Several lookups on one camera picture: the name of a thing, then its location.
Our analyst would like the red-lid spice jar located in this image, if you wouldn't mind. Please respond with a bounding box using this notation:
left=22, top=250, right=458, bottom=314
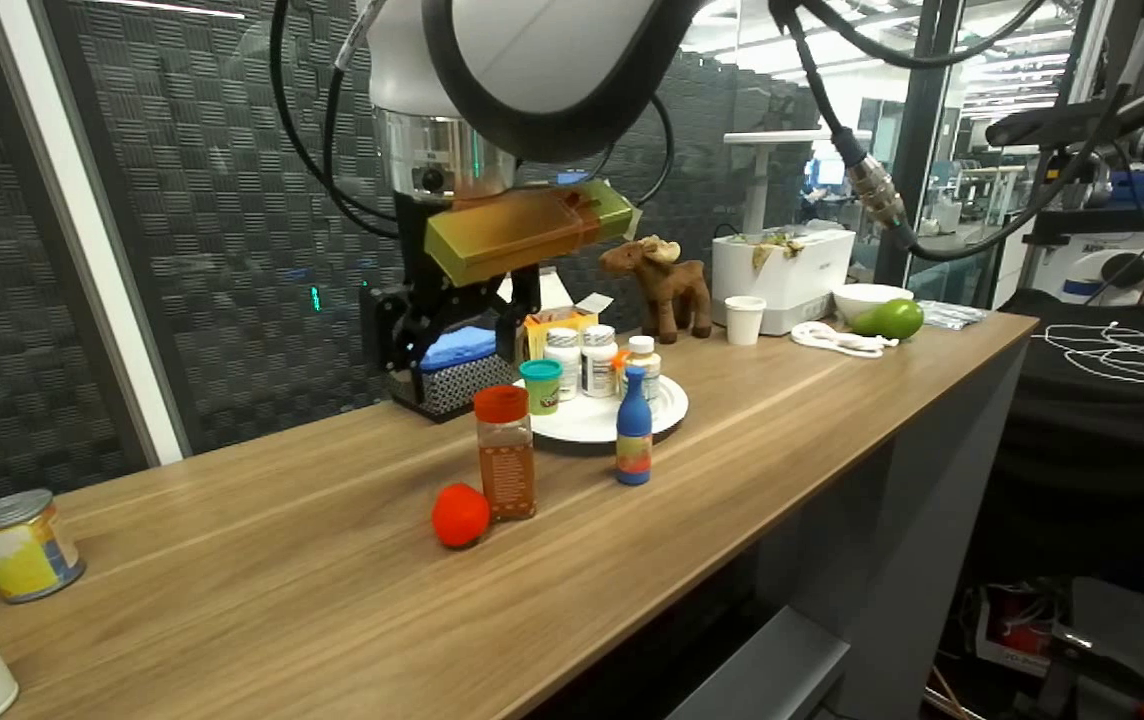
left=466, top=378, right=538, bottom=525

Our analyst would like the grey office chair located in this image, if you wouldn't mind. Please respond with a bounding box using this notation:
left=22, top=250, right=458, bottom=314
left=660, top=604, right=855, bottom=720

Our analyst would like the stained white-cap bottle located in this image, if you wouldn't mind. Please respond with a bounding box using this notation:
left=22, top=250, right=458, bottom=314
left=618, top=330, right=669, bottom=404

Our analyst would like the white rope coil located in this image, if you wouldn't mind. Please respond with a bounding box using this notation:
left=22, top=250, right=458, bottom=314
left=786, top=314, right=904, bottom=359

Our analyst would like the white cable pile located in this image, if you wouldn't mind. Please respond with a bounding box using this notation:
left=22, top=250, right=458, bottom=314
left=1037, top=314, right=1144, bottom=395

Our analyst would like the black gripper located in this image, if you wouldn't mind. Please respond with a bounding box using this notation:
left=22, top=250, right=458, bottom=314
left=361, top=190, right=538, bottom=378

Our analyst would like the orange plush ball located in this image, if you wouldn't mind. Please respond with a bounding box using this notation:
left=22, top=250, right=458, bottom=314
left=429, top=478, right=495, bottom=553

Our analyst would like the yellow cardboard box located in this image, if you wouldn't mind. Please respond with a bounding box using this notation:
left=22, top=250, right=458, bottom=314
left=516, top=292, right=614, bottom=359

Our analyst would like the white paper cup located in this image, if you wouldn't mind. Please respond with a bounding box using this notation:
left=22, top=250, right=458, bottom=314
left=718, top=292, right=773, bottom=349

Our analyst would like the brown moose plush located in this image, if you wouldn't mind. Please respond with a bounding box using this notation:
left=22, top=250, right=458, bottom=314
left=595, top=232, right=718, bottom=349

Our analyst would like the clear white-lid pill bottle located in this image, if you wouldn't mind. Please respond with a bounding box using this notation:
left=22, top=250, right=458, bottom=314
left=538, top=329, right=588, bottom=404
left=579, top=318, right=623, bottom=404

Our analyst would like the yellow-label tin can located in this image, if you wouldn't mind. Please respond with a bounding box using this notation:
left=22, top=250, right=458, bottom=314
left=0, top=484, right=88, bottom=604

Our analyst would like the teal-lid play-doh can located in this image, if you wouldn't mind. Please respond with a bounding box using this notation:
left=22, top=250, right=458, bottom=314
left=516, top=357, right=568, bottom=416

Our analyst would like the white paper plate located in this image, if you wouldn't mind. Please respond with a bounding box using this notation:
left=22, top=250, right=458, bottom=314
left=526, top=373, right=691, bottom=451

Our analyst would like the blue sponge black holder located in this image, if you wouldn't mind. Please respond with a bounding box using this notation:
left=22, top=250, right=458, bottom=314
left=386, top=318, right=524, bottom=425

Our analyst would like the blue-cap sand bottle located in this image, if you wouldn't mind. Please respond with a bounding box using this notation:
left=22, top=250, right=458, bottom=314
left=613, top=362, right=654, bottom=490

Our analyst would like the grey white appliance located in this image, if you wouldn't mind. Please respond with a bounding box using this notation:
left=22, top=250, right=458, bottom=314
left=706, top=219, right=860, bottom=337

